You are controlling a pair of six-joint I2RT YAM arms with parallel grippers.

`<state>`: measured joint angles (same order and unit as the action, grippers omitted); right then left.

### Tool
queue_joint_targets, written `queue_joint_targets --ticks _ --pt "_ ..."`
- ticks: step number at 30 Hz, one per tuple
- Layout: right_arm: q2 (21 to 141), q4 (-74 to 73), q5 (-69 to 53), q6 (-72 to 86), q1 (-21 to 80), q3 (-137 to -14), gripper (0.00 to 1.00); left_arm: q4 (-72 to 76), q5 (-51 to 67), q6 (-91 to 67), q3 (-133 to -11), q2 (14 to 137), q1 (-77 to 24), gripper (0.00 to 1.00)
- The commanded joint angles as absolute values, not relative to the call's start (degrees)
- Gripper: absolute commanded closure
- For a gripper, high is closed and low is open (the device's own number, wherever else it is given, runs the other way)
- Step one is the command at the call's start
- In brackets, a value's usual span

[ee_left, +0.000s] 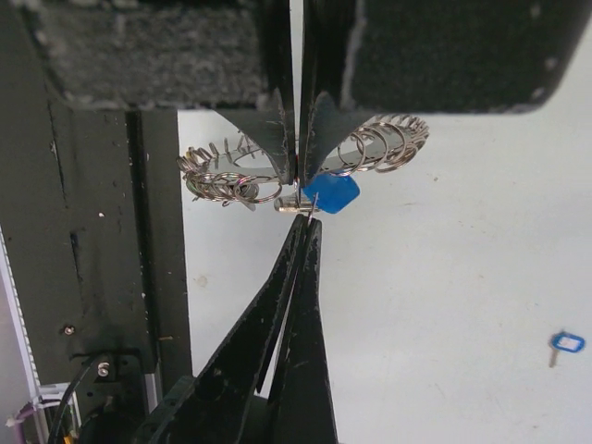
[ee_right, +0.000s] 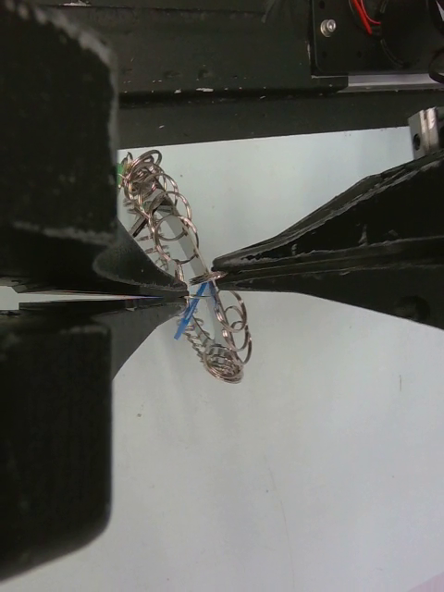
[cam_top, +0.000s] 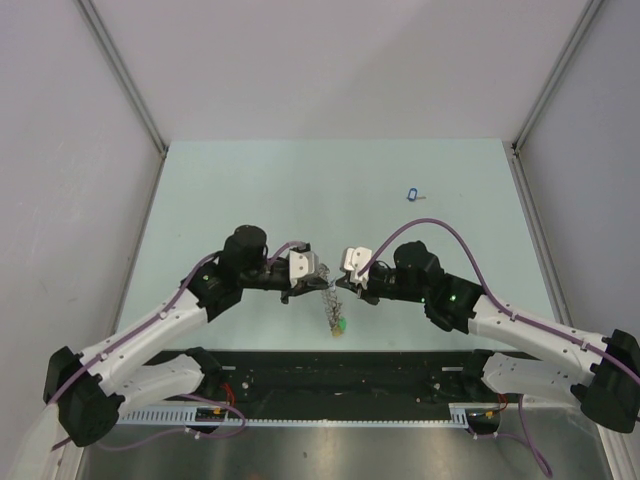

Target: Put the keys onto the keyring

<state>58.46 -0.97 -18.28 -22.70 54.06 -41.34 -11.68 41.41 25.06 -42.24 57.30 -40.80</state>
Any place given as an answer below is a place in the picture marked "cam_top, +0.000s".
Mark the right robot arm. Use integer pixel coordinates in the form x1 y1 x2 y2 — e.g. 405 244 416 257
337 241 639 434

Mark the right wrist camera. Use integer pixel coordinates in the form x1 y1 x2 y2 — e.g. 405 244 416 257
341 246 373 289

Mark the dark blue tagged key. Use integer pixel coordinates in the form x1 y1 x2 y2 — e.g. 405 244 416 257
406 188 426 202

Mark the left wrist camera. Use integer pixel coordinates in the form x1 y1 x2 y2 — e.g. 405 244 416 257
288 242 320 288

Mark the metal disc keyring holder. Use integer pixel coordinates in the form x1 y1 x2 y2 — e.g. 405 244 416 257
318 263 344 331

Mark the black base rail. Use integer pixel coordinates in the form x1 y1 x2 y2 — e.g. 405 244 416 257
195 350 518 424

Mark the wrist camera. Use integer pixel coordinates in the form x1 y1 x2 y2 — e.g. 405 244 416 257
341 246 373 289
288 242 320 288

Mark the white slotted cable duct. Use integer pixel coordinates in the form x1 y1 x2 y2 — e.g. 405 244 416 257
118 404 469 429

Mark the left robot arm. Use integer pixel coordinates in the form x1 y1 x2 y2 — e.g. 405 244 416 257
43 225 329 447

